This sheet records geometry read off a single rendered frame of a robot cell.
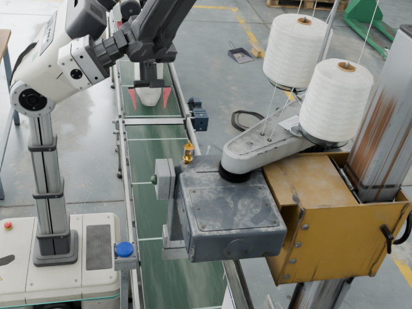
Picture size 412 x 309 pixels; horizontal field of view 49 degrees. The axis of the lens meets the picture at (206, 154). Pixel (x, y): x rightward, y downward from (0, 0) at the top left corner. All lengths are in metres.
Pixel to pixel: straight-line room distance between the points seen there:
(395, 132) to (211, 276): 1.26
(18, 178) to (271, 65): 2.34
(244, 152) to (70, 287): 1.36
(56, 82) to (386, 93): 1.04
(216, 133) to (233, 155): 2.57
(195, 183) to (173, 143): 1.75
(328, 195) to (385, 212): 0.16
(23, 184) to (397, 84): 2.57
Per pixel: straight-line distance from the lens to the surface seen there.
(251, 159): 1.16
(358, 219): 1.29
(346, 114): 1.05
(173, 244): 1.42
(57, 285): 2.31
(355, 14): 6.70
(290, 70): 1.24
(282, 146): 1.23
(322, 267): 1.40
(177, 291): 2.12
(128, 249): 1.64
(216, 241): 1.07
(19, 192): 3.17
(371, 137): 1.26
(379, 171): 1.28
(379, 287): 2.95
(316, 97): 1.05
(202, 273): 2.19
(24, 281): 2.35
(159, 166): 1.22
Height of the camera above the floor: 2.11
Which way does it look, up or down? 37 degrees down
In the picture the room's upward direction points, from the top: 8 degrees clockwise
